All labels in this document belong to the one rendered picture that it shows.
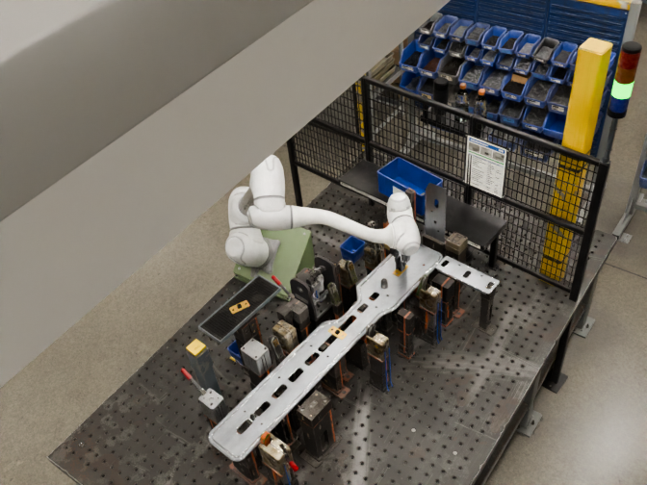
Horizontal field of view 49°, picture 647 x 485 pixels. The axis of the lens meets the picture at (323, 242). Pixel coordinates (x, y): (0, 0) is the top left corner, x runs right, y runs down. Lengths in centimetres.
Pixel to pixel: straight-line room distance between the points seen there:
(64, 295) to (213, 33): 12
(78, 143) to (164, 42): 5
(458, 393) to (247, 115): 300
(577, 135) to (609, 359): 167
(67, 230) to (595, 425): 394
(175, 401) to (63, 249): 315
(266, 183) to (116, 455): 136
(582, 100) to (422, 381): 139
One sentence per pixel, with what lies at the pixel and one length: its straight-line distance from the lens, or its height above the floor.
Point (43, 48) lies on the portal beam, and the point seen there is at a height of 333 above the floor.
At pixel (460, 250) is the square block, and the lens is 341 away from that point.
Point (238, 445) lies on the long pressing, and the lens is 287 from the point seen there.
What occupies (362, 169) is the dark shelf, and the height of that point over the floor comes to 103.
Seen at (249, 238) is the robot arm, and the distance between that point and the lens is 351.
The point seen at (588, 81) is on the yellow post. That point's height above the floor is 187.
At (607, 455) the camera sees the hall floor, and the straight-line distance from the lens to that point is 405.
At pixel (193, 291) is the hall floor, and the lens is 482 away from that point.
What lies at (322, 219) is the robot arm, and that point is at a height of 143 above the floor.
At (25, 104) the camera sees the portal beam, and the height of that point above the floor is 331.
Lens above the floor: 343
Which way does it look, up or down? 44 degrees down
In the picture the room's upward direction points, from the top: 7 degrees counter-clockwise
